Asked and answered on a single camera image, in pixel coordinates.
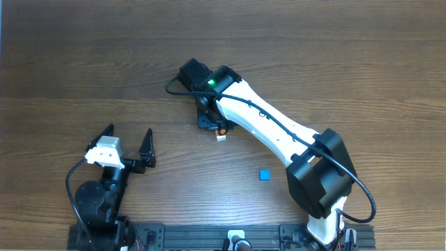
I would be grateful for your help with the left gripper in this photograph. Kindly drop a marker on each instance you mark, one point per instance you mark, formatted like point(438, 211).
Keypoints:
point(134, 166)

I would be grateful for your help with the blue cube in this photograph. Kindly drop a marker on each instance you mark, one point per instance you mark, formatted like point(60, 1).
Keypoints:
point(264, 175)

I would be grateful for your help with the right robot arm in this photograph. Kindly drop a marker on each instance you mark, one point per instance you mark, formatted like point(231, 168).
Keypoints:
point(261, 118)

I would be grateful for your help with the mounting rail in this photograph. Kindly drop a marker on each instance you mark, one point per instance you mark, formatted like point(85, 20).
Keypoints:
point(202, 237)

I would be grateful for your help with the white cube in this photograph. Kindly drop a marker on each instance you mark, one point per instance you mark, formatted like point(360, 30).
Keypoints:
point(221, 138)

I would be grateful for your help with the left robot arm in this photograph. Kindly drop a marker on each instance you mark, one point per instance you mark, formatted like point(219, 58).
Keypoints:
point(90, 202)

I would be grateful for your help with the orange cube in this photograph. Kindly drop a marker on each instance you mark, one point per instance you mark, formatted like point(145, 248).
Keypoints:
point(218, 132)

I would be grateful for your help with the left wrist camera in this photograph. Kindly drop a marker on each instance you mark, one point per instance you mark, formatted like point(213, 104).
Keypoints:
point(104, 153)

